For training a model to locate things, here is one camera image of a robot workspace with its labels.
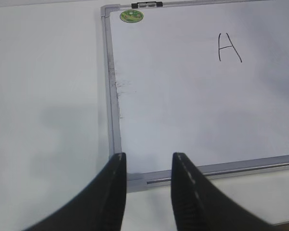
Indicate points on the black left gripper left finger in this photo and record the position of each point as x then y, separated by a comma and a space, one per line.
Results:
99, 206

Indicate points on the round green magnet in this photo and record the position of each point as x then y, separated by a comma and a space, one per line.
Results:
131, 16

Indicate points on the white board with grey frame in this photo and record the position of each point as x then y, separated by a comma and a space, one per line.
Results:
208, 78

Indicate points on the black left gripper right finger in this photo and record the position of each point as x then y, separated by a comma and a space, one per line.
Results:
200, 206

